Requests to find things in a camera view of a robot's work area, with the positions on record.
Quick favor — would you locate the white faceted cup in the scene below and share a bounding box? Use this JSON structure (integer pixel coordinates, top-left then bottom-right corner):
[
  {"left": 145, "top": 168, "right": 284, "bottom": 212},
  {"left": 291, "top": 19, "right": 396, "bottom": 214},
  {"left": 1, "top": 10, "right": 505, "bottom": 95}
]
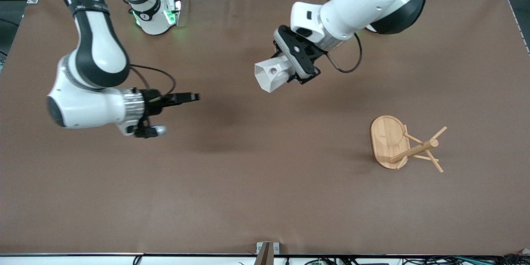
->
[{"left": 254, "top": 57, "right": 295, "bottom": 94}]

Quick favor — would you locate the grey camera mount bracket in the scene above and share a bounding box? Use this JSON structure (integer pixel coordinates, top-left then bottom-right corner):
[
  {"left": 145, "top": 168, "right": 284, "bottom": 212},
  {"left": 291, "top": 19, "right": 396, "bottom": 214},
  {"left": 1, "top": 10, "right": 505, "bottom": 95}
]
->
[{"left": 253, "top": 241, "right": 281, "bottom": 265}]

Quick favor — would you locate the wooden cup rack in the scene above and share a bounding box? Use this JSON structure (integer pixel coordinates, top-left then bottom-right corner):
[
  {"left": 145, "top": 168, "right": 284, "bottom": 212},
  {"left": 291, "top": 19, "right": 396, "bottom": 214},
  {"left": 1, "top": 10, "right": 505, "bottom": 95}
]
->
[{"left": 370, "top": 115, "right": 448, "bottom": 173}]

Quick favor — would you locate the brown table cover sheet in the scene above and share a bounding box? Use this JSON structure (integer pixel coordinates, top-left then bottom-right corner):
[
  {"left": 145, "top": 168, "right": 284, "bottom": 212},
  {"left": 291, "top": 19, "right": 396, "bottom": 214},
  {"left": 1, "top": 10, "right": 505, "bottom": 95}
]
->
[{"left": 0, "top": 0, "right": 530, "bottom": 255}]

